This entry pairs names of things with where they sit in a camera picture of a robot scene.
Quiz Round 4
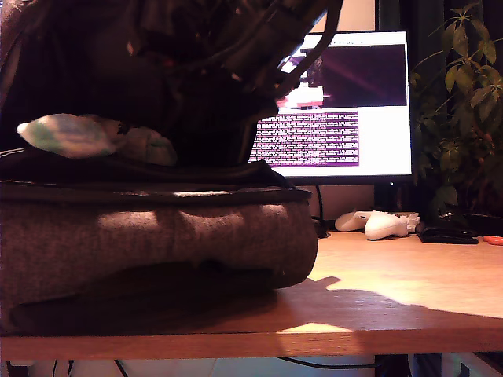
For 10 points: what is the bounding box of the black table leg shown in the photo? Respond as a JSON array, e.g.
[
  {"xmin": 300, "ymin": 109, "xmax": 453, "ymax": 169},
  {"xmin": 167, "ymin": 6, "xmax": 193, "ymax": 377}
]
[{"xmin": 373, "ymin": 355, "xmax": 409, "ymax": 377}]

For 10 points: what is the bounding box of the white patterned sock pair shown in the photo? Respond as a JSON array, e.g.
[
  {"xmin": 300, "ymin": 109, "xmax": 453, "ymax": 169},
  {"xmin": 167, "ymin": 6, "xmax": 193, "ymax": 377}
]
[{"xmin": 17, "ymin": 113, "xmax": 178, "ymax": 167}]

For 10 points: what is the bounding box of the monitor with camera views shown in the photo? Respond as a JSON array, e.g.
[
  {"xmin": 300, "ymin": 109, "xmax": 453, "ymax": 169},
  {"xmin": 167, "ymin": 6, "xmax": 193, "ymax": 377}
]
[{"xmin": 251, "ymin": 31, "xmax": 414, "ymax": 188}]

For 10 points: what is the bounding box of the black monitor cable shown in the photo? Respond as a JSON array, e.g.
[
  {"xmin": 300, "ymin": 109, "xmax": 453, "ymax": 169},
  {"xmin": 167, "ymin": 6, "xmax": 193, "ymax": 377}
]
[{"xmin": 316, "ymin": 185, "xmax": 329, "ymax": 227}]

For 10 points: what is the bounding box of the black wallet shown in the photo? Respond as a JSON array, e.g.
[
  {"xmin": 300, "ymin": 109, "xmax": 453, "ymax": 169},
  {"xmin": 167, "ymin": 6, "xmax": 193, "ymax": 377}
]
[{"xmin": 415, "ymin": 221, "xmax": 479, "ymax": 246}]

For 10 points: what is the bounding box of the grey fabric backpack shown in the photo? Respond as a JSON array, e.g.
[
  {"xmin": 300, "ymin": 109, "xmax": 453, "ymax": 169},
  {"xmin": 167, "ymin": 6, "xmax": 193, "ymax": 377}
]
[{"xmin": 0, "ymin": 0, "xmax": 319, "ymax": 335}]

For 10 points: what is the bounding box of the white handheld controller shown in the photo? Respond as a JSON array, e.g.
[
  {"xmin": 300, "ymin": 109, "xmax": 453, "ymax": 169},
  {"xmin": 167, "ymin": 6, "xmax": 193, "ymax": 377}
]
[{"xmin": 364, "ymin": 210, "xmax": 420, "ymax": 241}]

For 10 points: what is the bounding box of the green leafy potted plant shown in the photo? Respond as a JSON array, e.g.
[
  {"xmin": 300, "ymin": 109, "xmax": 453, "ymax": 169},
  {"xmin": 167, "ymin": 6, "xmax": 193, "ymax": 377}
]
[{"xmin": 408, "ymin": 2, "xmax": 503, "ymax": 229}]

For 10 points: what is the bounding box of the black cable under table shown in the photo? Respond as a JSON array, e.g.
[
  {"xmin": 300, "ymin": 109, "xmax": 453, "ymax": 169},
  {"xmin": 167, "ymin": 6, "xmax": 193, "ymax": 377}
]
[{"xmin": 274, "ymin": 356, "xmax": 376, "ymax": 370}]

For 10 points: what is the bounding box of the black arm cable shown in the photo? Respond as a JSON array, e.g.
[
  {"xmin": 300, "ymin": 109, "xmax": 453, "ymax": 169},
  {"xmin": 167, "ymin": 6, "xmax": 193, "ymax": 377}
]
[{"xmin": 274, "ymin": 0, "xmax": 343, "ymax": 99}]

